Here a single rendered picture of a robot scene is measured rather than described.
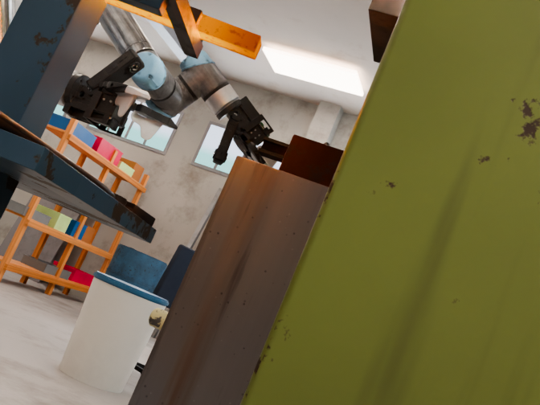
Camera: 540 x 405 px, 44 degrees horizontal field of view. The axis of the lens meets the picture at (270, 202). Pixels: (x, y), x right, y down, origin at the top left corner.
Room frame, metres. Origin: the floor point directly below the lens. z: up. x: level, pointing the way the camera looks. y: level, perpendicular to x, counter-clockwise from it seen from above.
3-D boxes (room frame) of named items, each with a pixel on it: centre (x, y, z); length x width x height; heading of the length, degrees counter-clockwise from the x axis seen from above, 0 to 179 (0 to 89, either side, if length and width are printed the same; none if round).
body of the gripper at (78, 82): (1.27, 0.38, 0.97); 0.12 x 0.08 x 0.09; 74
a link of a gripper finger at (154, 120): (1.31, 0.28, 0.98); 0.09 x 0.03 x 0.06; 110
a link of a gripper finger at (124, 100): (1.19, 0.31, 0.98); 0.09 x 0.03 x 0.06; 38
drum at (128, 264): (7.42, 1.06, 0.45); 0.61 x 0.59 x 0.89; 161
